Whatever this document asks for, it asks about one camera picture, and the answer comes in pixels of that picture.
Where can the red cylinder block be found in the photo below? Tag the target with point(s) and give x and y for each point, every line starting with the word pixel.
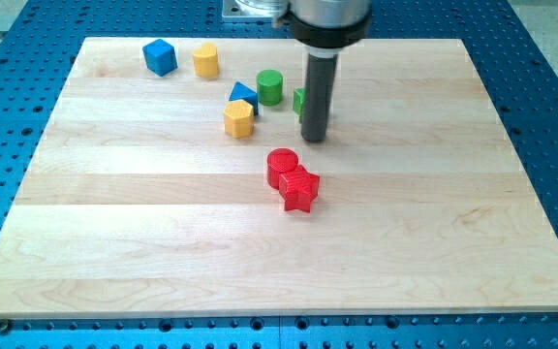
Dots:
pixel 279 161

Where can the green cylinder block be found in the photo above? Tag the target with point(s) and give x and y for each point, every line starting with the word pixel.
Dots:
pixel 269 87

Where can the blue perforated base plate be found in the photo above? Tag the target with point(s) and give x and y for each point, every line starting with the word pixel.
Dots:
pixel 39 45

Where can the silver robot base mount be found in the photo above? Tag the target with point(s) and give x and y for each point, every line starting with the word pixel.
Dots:
pixel 241 10

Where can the yellow hexagon block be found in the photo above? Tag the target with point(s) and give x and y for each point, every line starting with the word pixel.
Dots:
pixel 238 119

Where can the blue triangle block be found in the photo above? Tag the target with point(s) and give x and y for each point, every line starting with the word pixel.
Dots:
pixel 240 91

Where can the red star block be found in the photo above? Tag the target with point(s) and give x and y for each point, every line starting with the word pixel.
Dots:
pixel 299 189

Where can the blue cube block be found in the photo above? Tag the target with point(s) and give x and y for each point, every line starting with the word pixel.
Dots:
pixel 160 57

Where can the yellow half-round block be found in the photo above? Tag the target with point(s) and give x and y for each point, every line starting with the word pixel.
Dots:
pixel 206 62

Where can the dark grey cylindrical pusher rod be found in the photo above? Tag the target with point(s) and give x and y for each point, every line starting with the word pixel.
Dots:
pixel 320 76

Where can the green block behind rod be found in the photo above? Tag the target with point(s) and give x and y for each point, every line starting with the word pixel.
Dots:
pixel 298 102

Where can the light wooden board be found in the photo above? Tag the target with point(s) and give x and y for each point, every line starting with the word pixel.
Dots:
pixel 137 203

